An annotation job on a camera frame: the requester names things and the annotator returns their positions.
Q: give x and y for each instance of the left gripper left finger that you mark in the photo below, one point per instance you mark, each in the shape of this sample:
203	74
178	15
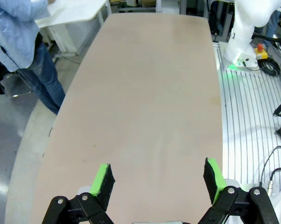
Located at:
103	186

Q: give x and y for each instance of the person in blue shirt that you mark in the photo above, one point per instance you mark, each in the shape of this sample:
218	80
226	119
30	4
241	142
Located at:
14	42

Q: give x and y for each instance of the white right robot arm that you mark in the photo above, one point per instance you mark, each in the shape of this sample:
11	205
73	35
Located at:
245	23

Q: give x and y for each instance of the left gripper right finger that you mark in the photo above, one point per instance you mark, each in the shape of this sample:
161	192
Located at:
216	184

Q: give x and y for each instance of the red emergency stop button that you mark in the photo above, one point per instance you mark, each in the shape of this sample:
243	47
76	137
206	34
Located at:
261	52

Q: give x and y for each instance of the person's right forearm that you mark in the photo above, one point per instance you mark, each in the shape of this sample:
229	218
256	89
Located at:
28	10

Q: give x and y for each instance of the white side table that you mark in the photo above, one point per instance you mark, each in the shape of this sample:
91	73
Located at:
70	16

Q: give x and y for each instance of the slotted aluminium base plate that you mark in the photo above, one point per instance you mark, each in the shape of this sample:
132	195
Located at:
245	121

